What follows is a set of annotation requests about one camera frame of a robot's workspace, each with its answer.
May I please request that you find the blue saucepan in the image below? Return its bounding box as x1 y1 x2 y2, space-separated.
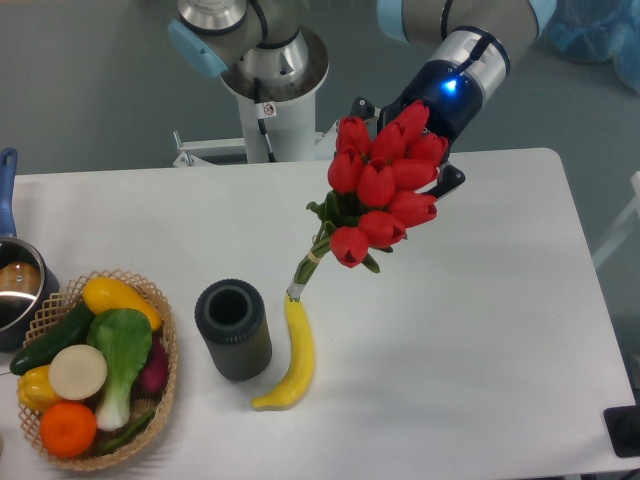
1 148 59 352

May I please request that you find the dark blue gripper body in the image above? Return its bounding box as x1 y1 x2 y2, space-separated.
377 26 512 152

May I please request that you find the green bok choy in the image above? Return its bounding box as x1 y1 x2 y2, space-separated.
87 308 152 431

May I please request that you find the woven wicker basket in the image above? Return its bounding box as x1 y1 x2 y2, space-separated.
18 269 178 472

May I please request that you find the white frame right edge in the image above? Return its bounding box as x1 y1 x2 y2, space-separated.
592 171 639 270

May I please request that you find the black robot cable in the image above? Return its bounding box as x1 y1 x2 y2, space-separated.
252 77 277 163

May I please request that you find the white round radish slice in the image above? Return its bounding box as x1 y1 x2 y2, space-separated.
48 344 107 401

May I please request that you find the yellow squash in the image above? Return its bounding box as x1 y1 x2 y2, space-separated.
82 277 163 331

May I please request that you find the dark green cucumber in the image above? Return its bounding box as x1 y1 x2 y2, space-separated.
9 301 95 376

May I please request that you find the red tulip bouquet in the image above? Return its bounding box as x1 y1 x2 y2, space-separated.
287 100 449 301

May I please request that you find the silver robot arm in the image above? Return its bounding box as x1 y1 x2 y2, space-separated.
168 1 557 163

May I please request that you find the blue plastic bag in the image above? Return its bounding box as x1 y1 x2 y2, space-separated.
545 1 639 93

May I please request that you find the orange fruit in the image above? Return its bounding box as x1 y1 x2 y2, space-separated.
39 401 97 458

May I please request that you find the black device at table edge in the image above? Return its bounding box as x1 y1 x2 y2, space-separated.
603 405 639 458

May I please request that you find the dark grey ribbed vase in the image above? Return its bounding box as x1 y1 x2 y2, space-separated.
194 279 272 381

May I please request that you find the green bean pod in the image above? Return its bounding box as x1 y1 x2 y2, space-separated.
94 410 155 456

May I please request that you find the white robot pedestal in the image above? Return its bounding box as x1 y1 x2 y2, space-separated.
174 26 329 167

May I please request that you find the yellow bell pepper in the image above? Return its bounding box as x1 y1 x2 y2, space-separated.
18 365 62 413

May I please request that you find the yellow banana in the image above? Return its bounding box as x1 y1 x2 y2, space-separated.
251 295 315 411

